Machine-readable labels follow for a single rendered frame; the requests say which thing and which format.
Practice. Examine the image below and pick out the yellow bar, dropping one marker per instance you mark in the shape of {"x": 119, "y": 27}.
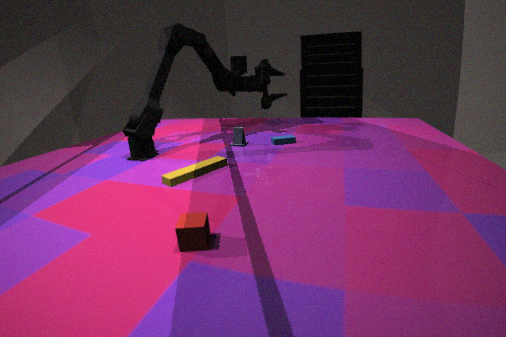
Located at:
{"x": 188, "y": 173}

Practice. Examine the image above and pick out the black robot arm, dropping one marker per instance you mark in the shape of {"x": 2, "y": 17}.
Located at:
{"x": 146, "y": 114}

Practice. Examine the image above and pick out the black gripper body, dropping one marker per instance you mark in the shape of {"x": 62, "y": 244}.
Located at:
{"x": 266, "y": 100}

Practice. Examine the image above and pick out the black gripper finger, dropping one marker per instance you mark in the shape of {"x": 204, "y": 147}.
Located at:
{"x": 276, "y": 96}
{"x": 275, "y": 72}

